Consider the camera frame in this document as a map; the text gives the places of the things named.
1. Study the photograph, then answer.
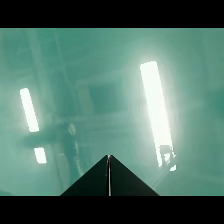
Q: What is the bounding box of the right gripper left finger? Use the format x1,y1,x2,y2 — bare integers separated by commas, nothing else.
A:
60,154,110,197

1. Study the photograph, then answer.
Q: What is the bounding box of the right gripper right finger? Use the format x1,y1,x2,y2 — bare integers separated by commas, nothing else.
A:
107,154,161,197

